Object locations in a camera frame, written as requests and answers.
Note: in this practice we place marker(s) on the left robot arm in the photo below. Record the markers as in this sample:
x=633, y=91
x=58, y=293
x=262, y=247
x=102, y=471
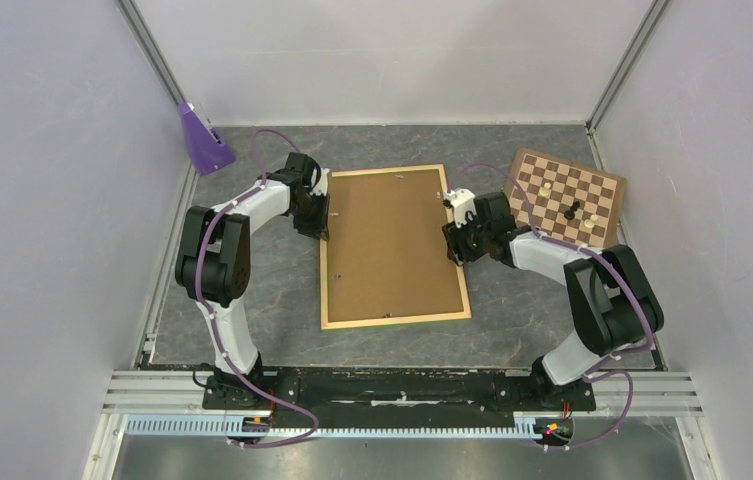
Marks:
x=214, y=265

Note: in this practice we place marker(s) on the purple plastic stand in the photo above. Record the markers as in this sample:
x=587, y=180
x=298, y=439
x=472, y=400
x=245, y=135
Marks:
x=207, y=149

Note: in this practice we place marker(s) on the white slotted cable duct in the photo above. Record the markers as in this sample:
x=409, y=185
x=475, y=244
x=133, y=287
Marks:
x=523, y=428

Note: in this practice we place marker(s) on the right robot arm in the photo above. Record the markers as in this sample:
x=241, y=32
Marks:
x=613, y=306

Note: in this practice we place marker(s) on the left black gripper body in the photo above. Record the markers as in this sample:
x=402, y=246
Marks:
x=298, y=212

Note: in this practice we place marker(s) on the black chess piece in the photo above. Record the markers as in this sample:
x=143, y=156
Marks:
x=570, y=213

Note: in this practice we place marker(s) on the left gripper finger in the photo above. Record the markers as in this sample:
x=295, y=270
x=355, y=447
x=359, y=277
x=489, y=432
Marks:
x=323, y=207
x=320, y=231

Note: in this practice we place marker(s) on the brown frame backing board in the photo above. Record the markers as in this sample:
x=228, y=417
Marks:
x=389, y=245

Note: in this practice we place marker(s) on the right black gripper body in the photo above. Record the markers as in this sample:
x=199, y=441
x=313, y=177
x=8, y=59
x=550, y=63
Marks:
x=476, y=232

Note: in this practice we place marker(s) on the wooden chessboard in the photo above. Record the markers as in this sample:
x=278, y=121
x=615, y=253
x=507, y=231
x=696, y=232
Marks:
x=599, y=192

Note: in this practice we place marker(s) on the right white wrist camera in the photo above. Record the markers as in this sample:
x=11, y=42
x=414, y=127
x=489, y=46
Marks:
x=462, y=203

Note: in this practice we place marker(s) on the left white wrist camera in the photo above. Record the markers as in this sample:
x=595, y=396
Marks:
x=320, y=187

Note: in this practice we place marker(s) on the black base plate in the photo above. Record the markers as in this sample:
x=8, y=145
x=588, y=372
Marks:
x=391, y=397

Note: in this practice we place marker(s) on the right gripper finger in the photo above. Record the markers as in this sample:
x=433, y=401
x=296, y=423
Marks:
x=471, y=253
x=453, y=238

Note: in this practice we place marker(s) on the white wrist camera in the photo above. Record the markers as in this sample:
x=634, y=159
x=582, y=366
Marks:
x=320, y=187
x=462, y=203

